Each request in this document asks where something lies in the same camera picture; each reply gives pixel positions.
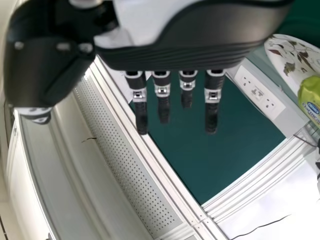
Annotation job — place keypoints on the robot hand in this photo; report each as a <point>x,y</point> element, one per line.
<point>200,37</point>

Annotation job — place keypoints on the yellow-green biscuit packet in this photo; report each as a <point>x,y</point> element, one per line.
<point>311,90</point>

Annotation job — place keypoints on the white plate brown leaf pattern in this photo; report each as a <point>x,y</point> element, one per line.
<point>280,60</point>

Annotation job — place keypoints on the white socket strip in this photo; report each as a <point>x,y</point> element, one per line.
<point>260,87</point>

